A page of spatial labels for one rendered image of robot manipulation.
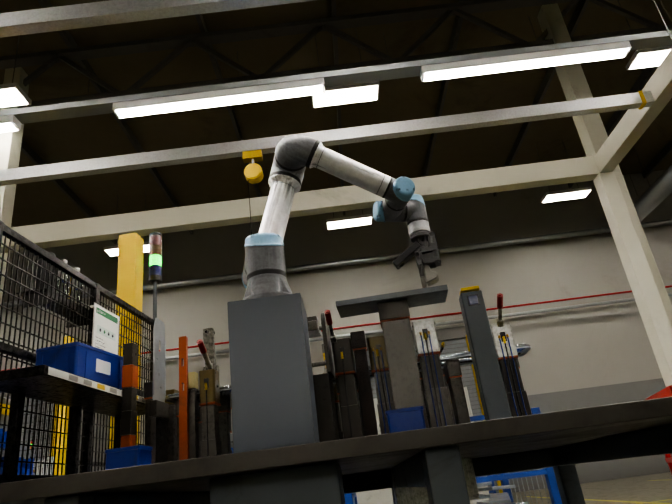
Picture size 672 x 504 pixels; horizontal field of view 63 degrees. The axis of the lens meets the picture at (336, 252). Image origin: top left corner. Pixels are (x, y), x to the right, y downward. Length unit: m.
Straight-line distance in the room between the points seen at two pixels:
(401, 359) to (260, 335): 0.52
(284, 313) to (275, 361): 0.13
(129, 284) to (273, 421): 1.77
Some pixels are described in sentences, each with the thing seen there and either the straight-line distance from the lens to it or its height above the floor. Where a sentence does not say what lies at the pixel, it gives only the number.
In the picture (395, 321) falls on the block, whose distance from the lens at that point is 1.82.
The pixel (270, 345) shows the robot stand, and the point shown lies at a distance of 1.47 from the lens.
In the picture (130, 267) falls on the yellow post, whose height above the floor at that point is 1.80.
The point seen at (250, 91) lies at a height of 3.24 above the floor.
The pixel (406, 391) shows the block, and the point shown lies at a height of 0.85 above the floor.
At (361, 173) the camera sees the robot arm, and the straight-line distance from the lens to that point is 1.84.
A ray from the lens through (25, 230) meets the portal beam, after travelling 6.56.
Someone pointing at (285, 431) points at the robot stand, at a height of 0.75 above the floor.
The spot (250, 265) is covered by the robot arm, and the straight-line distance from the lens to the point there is 1.61.
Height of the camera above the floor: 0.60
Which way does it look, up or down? 23 degrees up
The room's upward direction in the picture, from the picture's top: 7 degrees counter-clockwise
